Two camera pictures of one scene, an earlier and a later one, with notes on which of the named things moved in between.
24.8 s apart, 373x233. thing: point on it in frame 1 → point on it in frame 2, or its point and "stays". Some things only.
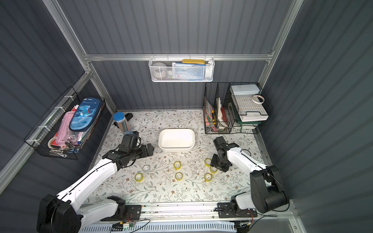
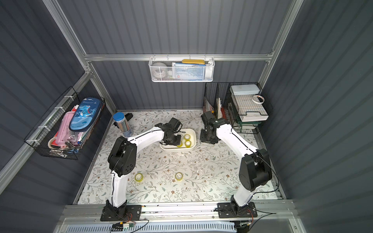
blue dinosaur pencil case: [86, 114] stays
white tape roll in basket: [159, 70] stays
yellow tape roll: [208, 162] → [187, 137]
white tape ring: [259, 103] stays
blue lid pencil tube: [119, 117] stays
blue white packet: [188, 71] stays
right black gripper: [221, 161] → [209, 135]
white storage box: [176, 139] stays
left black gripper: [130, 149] → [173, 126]
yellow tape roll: [178, 176] stays
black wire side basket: [65, 128] stays
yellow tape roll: [213, 170] → [188, 143]
